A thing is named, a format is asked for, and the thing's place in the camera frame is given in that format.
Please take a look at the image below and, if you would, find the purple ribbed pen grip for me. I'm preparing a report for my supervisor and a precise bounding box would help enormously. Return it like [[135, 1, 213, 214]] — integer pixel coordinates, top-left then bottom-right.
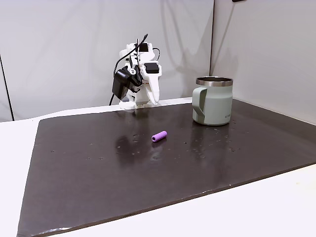
[[151, 130, 168, 144]]

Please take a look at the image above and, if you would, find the grey-green steel mug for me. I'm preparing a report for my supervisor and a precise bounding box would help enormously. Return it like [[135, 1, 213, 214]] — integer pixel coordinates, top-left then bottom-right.
[[192, 76, 234, 126]]

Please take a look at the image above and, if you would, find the black table mat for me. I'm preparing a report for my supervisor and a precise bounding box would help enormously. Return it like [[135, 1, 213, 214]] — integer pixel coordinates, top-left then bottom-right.
[[16, 98, 316, 237]]

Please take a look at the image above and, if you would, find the black camera box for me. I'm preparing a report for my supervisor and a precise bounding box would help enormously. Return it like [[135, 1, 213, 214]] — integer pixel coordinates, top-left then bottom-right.
[[112, 67, 142, 101]]

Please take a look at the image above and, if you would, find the black cable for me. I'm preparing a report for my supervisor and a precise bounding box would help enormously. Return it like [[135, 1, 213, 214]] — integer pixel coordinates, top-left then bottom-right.
[[109, 34, 149, 106]]

